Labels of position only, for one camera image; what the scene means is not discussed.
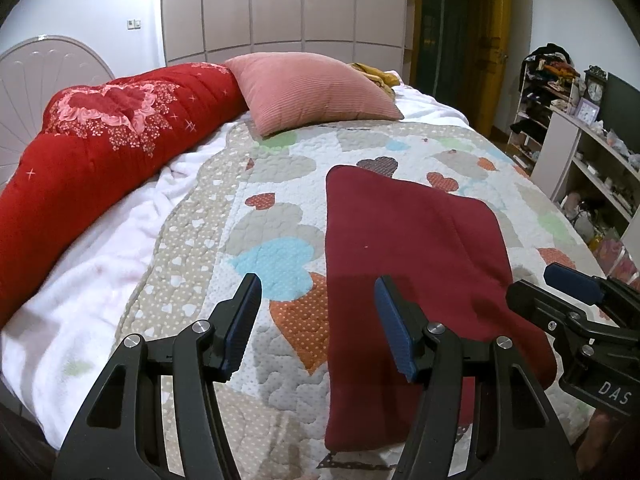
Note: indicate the red floral comforter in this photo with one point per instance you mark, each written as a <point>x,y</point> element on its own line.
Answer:
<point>75,170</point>

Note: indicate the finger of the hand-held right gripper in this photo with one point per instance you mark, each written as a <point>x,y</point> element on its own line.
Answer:
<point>572,282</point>
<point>540,302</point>

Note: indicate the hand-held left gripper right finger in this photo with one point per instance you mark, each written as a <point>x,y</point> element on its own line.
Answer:
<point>395,332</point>

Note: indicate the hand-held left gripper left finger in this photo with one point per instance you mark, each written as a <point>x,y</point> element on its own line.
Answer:
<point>240,332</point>

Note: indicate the beige panelled wardrobe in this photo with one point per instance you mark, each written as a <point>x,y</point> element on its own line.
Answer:
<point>280,5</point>

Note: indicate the white fleece blanket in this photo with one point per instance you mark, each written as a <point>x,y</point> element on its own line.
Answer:
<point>100,280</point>

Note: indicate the pink wrapped bundle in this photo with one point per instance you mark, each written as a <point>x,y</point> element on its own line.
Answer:
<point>612,257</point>

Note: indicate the dark television screen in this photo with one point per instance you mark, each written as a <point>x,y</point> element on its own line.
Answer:
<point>622,110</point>

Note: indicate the wall switch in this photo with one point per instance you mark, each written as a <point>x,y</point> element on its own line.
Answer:
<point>134,23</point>

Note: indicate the cluttered shoe rack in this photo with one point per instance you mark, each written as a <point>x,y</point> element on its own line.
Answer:
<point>535,105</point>

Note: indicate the purple picture frame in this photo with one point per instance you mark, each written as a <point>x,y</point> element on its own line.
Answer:
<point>587,111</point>

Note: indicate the dark red cloth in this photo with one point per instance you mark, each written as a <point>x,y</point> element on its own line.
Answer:
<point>410,240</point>

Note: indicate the white shelf unit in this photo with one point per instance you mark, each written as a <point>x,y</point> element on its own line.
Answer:
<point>562,155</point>

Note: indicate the heart patchwork quilt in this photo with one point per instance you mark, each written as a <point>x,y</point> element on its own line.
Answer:
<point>280,200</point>

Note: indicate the pink ribbed pillow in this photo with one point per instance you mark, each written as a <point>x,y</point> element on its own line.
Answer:
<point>310,90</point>

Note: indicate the ornate table clock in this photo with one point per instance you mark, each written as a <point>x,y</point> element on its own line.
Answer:
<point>595,91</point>

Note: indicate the white fan-shaped headboard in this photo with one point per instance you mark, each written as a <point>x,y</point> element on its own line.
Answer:
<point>30,75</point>

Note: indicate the yellow cloth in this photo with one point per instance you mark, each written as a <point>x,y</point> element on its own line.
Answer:
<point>377,77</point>

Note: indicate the green door with wooden frame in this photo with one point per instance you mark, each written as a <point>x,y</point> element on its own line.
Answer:
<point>450,35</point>

